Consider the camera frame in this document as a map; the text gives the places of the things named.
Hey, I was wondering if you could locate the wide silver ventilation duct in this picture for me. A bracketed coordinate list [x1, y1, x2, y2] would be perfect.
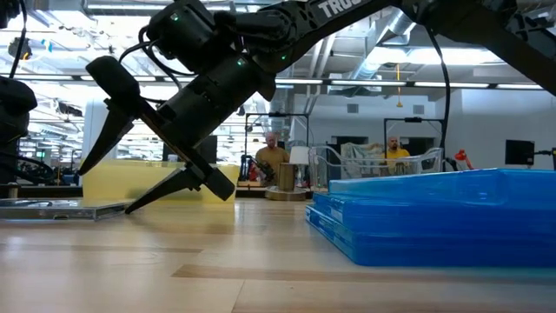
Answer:
[349, 10, 420, 83]

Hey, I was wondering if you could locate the black metal frame station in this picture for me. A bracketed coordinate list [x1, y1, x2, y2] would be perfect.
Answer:
[244, 111, 311, 183]
[383, 116, 446, 151]

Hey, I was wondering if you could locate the white crumpled sheet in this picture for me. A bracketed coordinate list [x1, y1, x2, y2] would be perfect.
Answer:
[341, 142, 387, 170]

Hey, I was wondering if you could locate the white lamp shade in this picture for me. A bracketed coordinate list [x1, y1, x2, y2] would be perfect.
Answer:
[288, 145, 311, 166]

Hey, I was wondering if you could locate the black table edge rail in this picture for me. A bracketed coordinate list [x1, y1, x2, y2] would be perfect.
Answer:
[17, 184, 83, 200]

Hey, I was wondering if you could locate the yellow translucent plastic bin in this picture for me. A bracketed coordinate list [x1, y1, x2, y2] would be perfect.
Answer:
[81, 158, 241, 205]

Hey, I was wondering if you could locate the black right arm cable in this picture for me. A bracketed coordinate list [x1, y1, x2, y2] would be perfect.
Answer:
[423, 23, 453, 152]

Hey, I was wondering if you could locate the person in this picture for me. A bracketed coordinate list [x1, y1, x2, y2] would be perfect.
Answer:
[255, 131, 291, 183]
[381, 136, 412, 175]

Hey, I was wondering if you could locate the clear plastic bin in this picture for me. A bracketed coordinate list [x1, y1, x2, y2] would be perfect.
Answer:
[308, 145, 445, 192]

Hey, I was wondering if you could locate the blue plastic jewel case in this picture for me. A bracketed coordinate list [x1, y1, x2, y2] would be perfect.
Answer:
[312, 192, 556, 236]
[305, 203, 556, 268]
[328, 168, 556, 205]

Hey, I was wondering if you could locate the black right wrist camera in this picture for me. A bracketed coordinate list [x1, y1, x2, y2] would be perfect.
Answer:
[85, 55, 143, 110]

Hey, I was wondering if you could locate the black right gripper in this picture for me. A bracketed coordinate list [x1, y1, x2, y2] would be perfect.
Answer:
[77, 58, 277, 215]

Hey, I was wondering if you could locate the gold cylinder stand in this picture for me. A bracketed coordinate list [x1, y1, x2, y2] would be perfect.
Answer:
[265, 162, 308, 202]

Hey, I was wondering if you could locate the red desk lamp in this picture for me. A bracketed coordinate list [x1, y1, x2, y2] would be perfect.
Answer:
[445, 149, 475, 172]

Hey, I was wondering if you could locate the ceiling light strip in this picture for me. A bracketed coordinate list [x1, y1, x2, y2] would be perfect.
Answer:
[414, 81, 490, 89]
[497, 83, 556, 91]
[275, 78, 325, 85]
[19, 75, 74, 82]
[329, 80, 407, 87]

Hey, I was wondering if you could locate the small black monitor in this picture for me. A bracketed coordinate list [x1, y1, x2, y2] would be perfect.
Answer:
[505, 139, 536, 166]

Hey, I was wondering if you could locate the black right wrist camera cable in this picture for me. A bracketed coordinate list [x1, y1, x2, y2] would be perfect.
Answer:
[117, 24, 199, 91]

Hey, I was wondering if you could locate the clear jewel case black tray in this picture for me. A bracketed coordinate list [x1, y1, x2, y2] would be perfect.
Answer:
[0, 197, 135, 222]

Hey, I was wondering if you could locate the white column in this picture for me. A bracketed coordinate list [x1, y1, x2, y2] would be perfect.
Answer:
[81, 99, 119, 160]

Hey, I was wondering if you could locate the yellow hanging pendant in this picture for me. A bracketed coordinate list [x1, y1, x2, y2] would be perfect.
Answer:
[394, 63, 404, 109]

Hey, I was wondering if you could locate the red black equipment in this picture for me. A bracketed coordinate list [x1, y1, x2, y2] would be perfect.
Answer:
[238, 155, 275, 183]

